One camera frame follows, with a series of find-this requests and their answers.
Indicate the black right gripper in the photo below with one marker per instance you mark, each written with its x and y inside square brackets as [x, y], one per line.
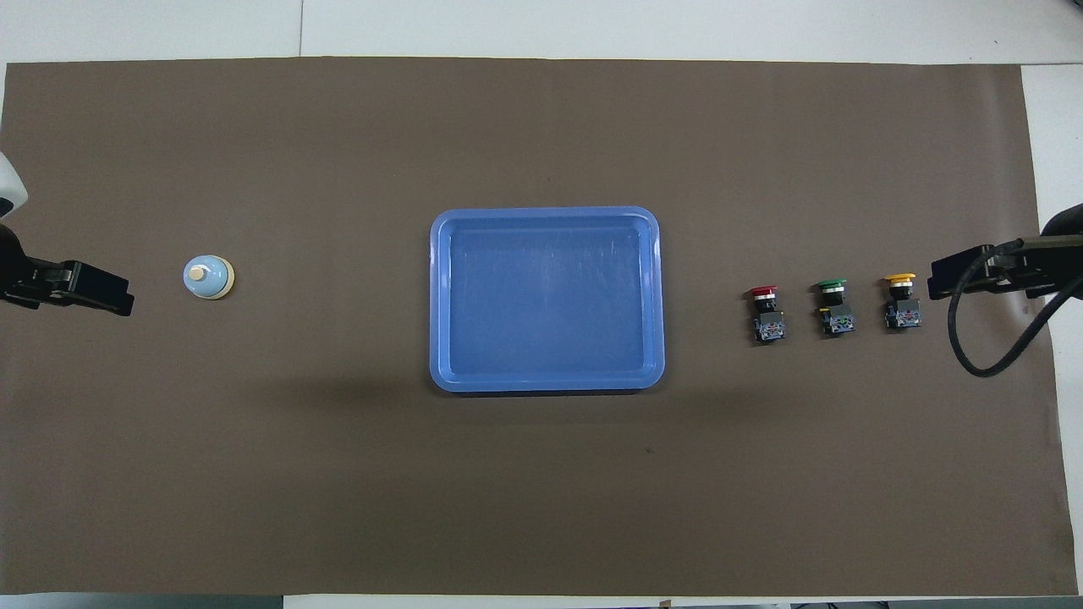
[1062, 254]

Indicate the blue plastic tray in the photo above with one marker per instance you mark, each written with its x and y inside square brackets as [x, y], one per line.
[541, 304]

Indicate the light blue service bell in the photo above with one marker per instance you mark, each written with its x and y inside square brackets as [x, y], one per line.
[206, 279]

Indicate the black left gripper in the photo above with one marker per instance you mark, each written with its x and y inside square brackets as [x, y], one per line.
[34, 283]

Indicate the green push button switch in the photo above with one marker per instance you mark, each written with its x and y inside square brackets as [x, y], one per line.
[838, 320]

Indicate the yellow push button switch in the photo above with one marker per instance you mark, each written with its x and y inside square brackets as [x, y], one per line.
[904, 315]

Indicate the brown table mat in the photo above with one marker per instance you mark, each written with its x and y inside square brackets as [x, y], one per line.
[338, 465]

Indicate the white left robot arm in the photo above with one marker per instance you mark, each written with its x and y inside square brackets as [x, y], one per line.
[8, 190]

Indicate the red push button switch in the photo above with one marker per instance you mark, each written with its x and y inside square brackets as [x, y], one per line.
[768, 326]

